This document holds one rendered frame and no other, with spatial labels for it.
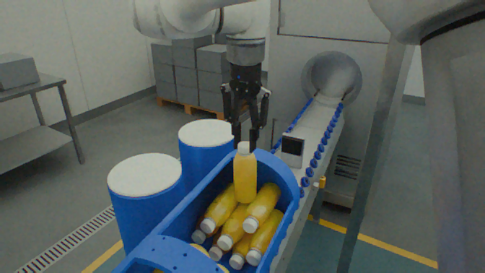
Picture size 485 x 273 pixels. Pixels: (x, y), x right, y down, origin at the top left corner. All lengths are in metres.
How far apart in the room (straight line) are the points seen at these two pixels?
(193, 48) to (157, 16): 3.28
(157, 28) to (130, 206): 0.71
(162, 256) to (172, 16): 0.44
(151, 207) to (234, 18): 0.74
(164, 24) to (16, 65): 2.59
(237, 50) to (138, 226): 0.78
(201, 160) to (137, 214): 0.39
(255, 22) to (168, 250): 0.49
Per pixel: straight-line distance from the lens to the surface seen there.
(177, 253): 0.61
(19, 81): 3.12
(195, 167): 1.40
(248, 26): 0.64
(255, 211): 0.84
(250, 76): 0.68
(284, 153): 1.36
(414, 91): 5.14
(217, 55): 3.63
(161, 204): 1.12
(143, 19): 0.58
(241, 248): 0.89
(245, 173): 0.80
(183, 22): 0.55
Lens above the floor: 1.70
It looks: 27 degrees down
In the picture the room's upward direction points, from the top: straight up
